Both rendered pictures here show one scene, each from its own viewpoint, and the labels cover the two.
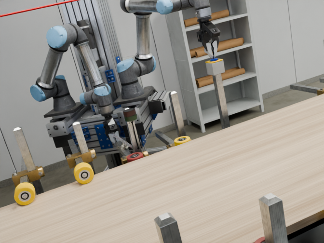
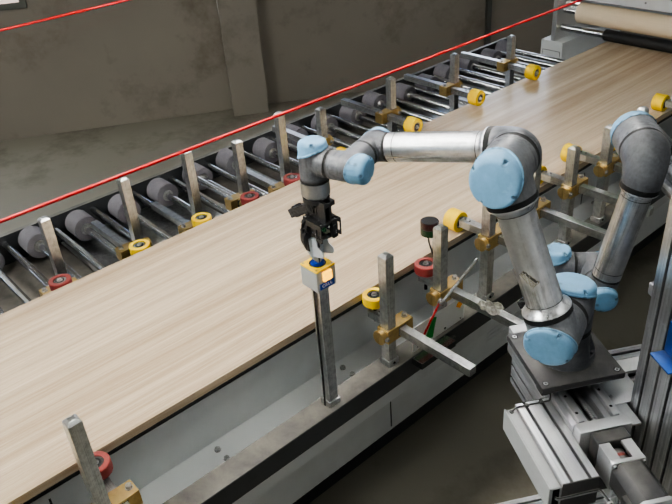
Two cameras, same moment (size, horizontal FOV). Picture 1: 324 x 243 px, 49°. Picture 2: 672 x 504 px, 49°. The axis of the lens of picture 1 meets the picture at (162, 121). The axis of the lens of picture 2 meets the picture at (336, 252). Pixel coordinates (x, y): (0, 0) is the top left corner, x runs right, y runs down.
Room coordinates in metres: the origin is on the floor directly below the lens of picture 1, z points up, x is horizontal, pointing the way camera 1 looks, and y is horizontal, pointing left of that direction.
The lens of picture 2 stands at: (3.42, -0.95, 2.32)
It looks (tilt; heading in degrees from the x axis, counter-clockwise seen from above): 32 degrees down; 157
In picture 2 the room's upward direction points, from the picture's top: 5 degrees counter-clockwise
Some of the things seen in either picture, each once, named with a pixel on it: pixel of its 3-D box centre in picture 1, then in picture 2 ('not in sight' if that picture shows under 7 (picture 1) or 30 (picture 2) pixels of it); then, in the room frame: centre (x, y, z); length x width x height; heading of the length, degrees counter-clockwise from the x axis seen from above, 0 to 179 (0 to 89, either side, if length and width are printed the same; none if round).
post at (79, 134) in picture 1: (89, 167); (487, 254); (1.62, 0.39, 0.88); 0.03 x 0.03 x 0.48; 17
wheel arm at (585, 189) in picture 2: not in sight; (590, 190); (1.53, 0.93, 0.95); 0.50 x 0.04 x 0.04; 17
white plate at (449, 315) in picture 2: not in sight; (439, 323); (1.72, 0.13, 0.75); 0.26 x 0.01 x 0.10; 107
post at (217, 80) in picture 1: (223, 113); (324, 346); (1.84, -0.34, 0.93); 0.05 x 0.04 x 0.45; 107
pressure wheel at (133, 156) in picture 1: (137, 165); (425, 275); (1.58, 0.16, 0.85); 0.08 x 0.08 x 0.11
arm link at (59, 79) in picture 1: (57, 84); not in sight; (2.41, 0.63, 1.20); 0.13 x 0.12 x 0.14; 148
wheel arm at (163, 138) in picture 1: (170, 143); (418, 339); (1.84, -0.02, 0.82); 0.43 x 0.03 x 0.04; 17
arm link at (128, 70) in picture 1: (127, 70); (569, 302); (2.31, 0.14, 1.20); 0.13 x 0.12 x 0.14; 125
